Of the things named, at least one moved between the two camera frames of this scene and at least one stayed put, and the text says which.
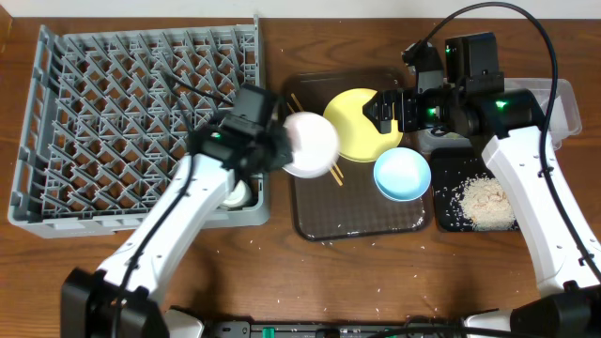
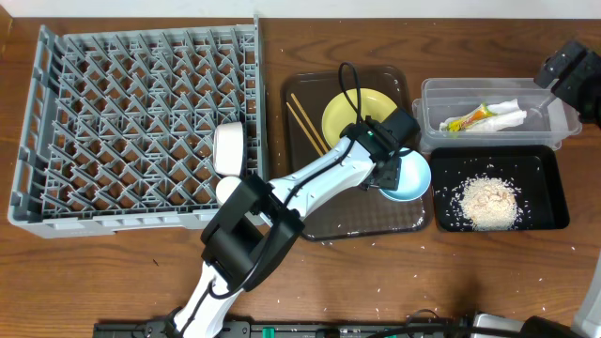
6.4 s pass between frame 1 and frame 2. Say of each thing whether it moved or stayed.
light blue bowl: stayed
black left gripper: moved
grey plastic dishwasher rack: stayed
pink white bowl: moved
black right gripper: moved
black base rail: stayed
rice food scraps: stayed
